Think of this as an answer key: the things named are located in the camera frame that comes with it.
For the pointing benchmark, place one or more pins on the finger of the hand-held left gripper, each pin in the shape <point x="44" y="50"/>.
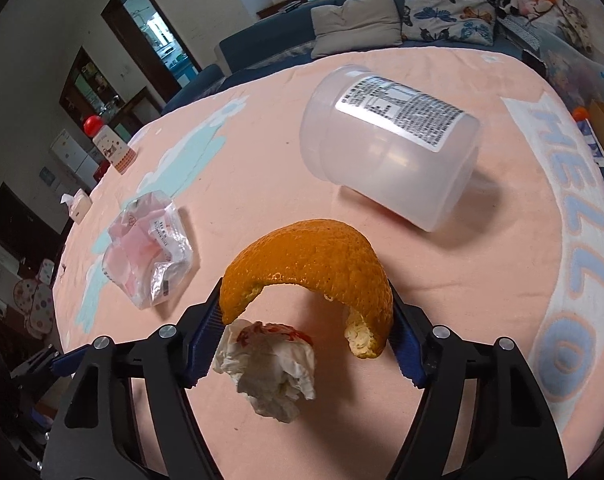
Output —
<point x="62" y="362"/>

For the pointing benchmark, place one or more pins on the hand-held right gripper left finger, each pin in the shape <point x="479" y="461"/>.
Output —
<point x="204" y="345"/>

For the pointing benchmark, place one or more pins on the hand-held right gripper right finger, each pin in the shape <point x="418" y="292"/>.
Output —
<point x="405" y="357"/>

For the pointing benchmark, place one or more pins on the white tissue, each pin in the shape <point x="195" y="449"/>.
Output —
<point x="267" y="375"/>

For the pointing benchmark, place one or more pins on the orange peel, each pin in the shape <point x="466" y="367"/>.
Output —
<point x="307" y="255"/>

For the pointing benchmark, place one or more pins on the polka dot cloth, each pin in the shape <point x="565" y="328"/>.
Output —
<point x="37" y="300"/>

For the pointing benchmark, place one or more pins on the pink plastic wrapper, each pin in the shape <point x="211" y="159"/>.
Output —
<point x="142" y="245"/>

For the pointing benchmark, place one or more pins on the dark television screen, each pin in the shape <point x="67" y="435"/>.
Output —
<point x="17" y="225"/>

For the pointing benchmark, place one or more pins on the tissue box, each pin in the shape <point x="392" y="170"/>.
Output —
<point x="79" y="207"/>

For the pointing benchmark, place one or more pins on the clear plastic jar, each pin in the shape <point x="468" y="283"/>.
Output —
<point x="381" y="160"/>

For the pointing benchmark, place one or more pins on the white drawer unit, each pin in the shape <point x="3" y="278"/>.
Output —
<point x="72" y="152"/>

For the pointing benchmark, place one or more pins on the red cap bottle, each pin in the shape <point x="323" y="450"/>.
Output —
<point x="114" y="152"/>

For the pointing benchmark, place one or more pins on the dark wooden cabinet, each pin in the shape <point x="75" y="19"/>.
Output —
<point x="97" y="90"/>

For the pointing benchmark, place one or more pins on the blue and white paper sheet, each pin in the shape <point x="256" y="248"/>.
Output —
<point x="592" y="142"/>

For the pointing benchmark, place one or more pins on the blue sofa bed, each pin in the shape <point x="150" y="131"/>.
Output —
<point x="242" y="50"/>

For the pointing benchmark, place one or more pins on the orange ball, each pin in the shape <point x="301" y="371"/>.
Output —
<point x="580" y="113"/>

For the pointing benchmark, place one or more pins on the dark framed doorway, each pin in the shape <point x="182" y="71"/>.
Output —
<point x="147" y="35"/>

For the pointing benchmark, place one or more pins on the clear storage box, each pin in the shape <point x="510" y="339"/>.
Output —
<point x="571" y="70"/>

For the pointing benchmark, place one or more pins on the beige pillow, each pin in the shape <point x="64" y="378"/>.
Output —
<point x="357" y="25"/>

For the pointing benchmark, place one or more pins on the grey keyboard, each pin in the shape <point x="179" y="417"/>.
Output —
<point x="519" y="32"/>

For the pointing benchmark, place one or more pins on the butterfly print pillow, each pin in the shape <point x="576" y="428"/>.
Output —
<point x="446" y="10"/>

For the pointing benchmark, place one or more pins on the pink plush toy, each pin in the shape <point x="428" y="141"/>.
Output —
<point x="541" y="4"/>

